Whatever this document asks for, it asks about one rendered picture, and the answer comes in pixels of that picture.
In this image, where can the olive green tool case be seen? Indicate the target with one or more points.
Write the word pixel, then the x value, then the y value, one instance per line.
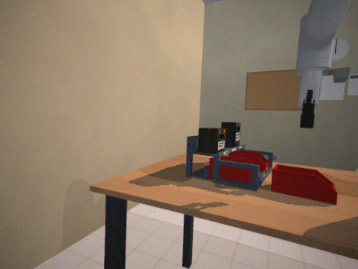
pixel 211 141

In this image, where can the dark grey tool case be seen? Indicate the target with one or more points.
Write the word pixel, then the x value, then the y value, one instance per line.
pixel 232 133

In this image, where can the red bin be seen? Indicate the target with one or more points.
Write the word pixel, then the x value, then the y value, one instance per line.
pixel 253 157
pixel 303 182
pixel 232 173

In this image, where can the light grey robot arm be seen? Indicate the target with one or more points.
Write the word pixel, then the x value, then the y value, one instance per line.
pixel 315 44

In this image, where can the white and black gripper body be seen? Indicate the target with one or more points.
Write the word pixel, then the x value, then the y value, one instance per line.
pixel 310 80

